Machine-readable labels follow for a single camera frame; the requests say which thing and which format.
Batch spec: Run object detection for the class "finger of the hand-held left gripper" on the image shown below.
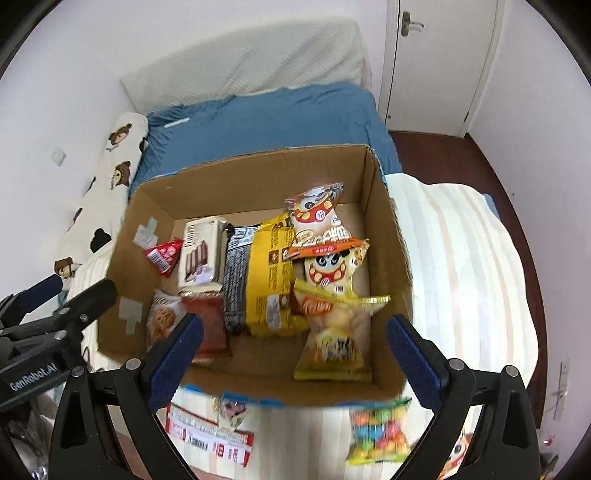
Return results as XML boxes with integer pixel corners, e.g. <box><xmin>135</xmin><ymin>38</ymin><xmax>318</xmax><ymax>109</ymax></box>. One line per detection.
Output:
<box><xmin>46</xmin><ymin>279</ymin><xmax>117</xmax><ymax>336</ymax></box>
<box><xmin>0</xmin><ymin>274</ymin><xmax>64</xmax><ymax>326</ymax></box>

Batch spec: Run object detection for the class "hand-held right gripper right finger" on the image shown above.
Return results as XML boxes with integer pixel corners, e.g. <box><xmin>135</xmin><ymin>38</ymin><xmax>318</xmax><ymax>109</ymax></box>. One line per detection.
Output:
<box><xmin>387</xmin><ymin>314</ymin><xmax>541</xmax><ymax>480</ymax></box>

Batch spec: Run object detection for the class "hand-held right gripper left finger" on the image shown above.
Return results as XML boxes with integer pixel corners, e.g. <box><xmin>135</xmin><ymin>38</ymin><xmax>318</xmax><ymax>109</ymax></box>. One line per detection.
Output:
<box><xmin>48</xmin><ymin>313</ymin><xmax>205</xmax><ymax>480</ymax></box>

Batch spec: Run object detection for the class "white cookie packet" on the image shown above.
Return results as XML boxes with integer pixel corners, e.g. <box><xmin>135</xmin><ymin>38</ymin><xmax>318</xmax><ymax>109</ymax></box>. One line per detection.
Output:
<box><xmin>146</xmin><ymin>289</ymin><xmax>186</xmax><ymax>352</ymax></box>

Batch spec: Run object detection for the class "dark red square packet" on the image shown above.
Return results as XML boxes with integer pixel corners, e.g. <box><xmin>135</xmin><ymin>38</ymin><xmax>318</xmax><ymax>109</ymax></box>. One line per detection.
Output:
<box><xmin>180</xmin><ymin>288</ymin><xmax>232</xmax><ymax>366</ymax></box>

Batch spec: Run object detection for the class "small clear cartoon packet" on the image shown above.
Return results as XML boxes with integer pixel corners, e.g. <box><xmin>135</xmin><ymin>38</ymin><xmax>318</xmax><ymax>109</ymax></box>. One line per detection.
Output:
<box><xmin>216</xmin><ymin>392</ymin><xmax>253</xmax><ymax>433</ymax></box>

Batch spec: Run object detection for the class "colourful candy packet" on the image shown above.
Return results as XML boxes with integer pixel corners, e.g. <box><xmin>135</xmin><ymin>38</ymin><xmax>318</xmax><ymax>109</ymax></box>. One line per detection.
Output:
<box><xmin>348</xmin><ymin>397</ymin><xmax>413</xmax><ymax>465</ymax></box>

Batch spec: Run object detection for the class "yellow puffed snack packet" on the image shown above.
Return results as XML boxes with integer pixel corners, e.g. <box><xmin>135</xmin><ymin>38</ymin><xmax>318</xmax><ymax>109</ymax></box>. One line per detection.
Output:
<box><xmin>293</xmin><ymin>289</ymin><xmax>392</xmax><ymax>383</ymax></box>

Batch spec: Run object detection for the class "red and white long packet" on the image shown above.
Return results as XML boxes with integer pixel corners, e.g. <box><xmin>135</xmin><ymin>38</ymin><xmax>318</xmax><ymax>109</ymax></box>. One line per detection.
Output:
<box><xmin>165</xmin><ymin>402</ymin><xmax>255</xmax><ymax>467</ymax></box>

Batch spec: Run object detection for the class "red triangular snack packet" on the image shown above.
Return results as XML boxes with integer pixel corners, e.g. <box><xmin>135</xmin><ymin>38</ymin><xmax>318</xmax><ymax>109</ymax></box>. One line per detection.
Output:
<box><xmin>144</xmin><ymin>237</ymin><xmax>185</xmax><ymax>278</ymax></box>

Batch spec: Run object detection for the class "orange panda snack packet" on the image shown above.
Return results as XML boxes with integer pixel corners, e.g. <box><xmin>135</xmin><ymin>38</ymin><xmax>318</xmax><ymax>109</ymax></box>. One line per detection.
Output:
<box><xmin>438</xmin><ymin>431</ymin><xmax>479</xmax><ymax>480</ymax></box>

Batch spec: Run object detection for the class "white chocolate wafer packet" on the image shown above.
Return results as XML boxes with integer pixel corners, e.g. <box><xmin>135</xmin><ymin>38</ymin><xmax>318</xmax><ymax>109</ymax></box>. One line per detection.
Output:
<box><xmin>177</xmin><ymin>215</ymin><xmax>227</xmax><ymax>292</ymax></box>

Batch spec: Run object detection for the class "black and yellow biscuit packet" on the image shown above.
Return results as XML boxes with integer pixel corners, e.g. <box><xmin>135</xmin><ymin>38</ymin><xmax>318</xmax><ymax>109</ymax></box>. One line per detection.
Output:
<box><xmin>222</xmin><ymin>214</ymin><xmax>310</xmax><ymax>337</ymax></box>

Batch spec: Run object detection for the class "yellow panda snack packet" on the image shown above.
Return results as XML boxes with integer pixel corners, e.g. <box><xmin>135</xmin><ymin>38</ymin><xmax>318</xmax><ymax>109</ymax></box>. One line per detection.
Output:
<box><xmin>294</xmin><ymin>239</ymin><xmax>371</xmax><ymax>308</ymax></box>

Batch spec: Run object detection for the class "red panda snack packet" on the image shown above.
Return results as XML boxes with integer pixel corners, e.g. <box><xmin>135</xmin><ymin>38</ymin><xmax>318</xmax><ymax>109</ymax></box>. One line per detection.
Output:
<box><xmin>285</xmin><ymin>182</ymin><xmax>358</xmax><ymax>260</ymax></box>

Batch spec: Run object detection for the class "printed cardboard box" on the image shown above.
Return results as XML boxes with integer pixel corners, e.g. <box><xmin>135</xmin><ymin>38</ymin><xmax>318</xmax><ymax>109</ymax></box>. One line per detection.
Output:
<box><xmin>97</xmin><ymin>144</ymin><xmax>414</xmax><ymax>409</ymax></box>

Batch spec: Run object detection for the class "cat printed blanket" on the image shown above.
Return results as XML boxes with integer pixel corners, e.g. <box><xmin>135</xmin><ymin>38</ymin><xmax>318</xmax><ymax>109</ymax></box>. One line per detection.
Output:
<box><xmin>76</xmin><ymin>174</ymin><xmax>542</xmax><ymax>480</ymax></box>

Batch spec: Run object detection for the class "bear print long pillow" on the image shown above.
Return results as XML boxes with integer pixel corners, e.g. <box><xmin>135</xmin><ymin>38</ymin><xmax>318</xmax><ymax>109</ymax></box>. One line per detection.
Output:
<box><xmin>52</xmin><ymin>112</ymin><xmax>150</xmax><ymax>280</ymax></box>

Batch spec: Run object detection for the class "blue bed sheet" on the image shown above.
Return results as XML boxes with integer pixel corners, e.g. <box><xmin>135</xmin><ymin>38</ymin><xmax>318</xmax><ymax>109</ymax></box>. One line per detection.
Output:
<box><xmin>128</xmin><ymin>82</ymin><xmax>502</xmax><ymax>219</ymax></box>

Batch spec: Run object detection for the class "white door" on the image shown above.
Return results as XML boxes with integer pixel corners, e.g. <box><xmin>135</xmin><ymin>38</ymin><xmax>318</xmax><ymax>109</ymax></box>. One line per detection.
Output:
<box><xmin>383</xmin><ymin>0</ymin><xmax>507</xmax><ymax>138</ymax></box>

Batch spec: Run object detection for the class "metal door handle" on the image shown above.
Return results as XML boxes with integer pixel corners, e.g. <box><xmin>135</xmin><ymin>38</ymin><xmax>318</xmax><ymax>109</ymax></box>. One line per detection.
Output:
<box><xmin>400</xmin><ymin>11</ymin><xmax>425</xmax><ymax>37</ymax></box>

